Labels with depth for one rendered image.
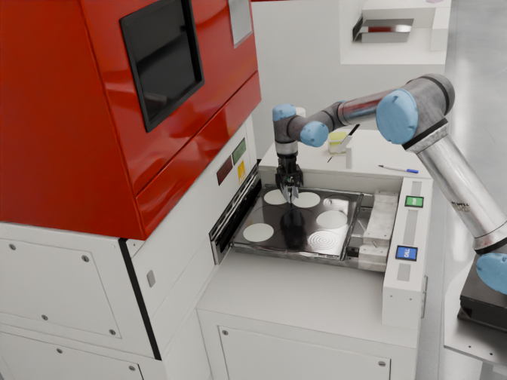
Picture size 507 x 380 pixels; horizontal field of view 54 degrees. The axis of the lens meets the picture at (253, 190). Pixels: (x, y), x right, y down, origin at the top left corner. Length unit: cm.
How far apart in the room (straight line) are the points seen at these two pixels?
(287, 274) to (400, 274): 38
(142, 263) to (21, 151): 37
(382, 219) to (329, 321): 43
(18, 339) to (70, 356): 19
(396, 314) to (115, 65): 93
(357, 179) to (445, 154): 65
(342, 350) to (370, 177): 64
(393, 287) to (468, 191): 31
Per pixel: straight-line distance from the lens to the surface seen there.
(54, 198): 122
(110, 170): 107
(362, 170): 181
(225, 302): 153
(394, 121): 120
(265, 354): 157
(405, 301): 137
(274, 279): 158
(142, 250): 123
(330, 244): 157
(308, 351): 150
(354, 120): 153
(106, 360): 156
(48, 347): 168
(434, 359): 247
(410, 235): 152
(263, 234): 163
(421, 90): 123
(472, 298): 143
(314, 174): 184
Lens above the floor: 187
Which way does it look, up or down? 31 degrees down
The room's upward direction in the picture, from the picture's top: 7 degrees counter-clockwise
